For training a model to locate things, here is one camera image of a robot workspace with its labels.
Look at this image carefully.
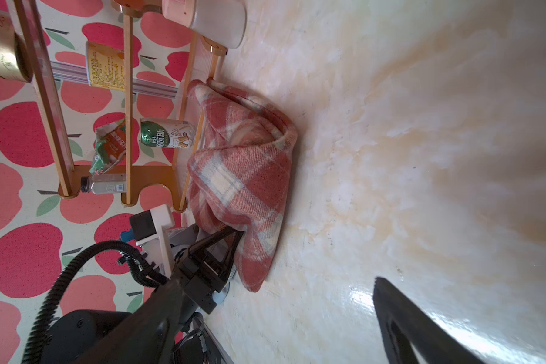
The pink-cap clear bottle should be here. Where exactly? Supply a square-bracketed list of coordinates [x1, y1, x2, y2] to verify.
[162, 0, 247, 49]

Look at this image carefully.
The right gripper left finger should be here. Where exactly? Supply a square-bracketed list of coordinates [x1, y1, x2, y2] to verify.
[75, 279, 184, 363]

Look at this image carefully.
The wooden two-tier shelf rack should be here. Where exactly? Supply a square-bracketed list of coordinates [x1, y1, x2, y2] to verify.
[6, 0, 228, 214]

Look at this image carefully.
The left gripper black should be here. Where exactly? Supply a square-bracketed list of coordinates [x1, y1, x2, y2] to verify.
[172, 226, 244, 314]

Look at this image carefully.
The red plaid skirt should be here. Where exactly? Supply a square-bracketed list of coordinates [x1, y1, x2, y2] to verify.
[187, 80, 298, 292]

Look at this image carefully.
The left aluminium corner post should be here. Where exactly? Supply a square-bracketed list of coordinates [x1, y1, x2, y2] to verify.
[51, 62, 178, 99]

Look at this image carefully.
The green snack packet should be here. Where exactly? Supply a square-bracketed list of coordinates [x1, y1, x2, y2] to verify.
[89, 119, 126, 175]

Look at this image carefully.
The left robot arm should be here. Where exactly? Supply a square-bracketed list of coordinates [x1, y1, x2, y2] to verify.
[22, 227, 244, 363]

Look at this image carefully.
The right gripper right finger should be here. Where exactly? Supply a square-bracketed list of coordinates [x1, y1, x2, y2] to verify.
[373, 277, 482, 363]

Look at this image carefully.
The black-cap spice jar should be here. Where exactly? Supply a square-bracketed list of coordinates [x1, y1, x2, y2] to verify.
[80, 174, 127, 195]

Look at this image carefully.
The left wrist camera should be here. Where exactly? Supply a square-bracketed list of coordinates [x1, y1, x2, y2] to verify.
[120, 205, 175, 278]

